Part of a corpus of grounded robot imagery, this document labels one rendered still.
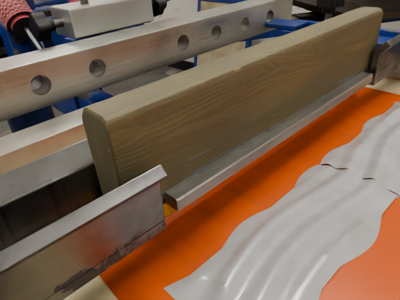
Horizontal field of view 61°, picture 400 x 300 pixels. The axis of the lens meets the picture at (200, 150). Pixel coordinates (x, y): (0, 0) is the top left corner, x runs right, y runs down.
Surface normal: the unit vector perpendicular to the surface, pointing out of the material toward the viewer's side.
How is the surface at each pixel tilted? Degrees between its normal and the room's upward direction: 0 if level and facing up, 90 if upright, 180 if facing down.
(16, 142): 0
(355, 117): 0
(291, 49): 63
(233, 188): 0
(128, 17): 90
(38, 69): 90
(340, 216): 31
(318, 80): 90
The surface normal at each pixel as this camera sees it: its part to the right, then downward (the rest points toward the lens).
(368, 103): -0.07, -0.85
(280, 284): 0.37, -0.61
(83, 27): 0.69, 0.33
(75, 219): 0.44, -0.36
